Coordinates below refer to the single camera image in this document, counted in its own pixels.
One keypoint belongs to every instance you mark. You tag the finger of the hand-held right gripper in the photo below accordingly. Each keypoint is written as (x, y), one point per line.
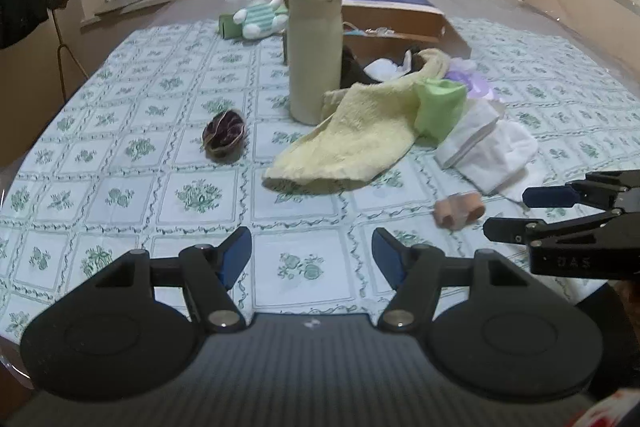
(547, 197)
(507, 229)

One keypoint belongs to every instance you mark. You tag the small white sock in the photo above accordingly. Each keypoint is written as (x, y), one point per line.
(382, 68)

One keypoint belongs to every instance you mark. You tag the small green box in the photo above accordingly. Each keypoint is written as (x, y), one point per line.
(227, 26)

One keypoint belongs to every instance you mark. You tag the white cat plush toy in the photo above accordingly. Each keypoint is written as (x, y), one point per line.
(255, 14)

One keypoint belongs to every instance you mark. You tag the purple tissue pack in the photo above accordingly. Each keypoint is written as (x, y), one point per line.
(475, 84)

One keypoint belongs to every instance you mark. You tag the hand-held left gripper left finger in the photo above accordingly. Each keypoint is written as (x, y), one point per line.
(235, 257)

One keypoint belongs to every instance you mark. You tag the light green cloth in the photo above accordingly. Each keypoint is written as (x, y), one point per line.
(440, 107)

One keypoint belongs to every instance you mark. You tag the red white patterned clothing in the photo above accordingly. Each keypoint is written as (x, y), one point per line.
(617, 414)

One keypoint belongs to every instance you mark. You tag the wooden coat stand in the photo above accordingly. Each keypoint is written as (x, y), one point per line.
(62, 52)

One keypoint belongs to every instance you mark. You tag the green floral tablecloth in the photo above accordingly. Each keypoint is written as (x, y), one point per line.
(125, 187)

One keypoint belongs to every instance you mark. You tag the white pink towel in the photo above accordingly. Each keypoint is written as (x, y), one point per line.
(492, 147)

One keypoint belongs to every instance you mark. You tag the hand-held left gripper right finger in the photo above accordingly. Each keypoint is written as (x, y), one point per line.
(387, 257)

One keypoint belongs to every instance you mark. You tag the yellow towel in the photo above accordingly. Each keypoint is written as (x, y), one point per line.
(350, 132)

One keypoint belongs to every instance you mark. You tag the cream insulated bottle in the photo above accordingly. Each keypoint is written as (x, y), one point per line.
(312, 57)

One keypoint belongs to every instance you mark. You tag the dark brown sock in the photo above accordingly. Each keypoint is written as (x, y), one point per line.
(352, 69)

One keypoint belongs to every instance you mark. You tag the brown cardboard box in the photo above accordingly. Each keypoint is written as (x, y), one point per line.
(390, 14)

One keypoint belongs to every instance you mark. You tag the dark brown scrunchie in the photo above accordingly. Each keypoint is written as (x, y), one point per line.
(225, 134)

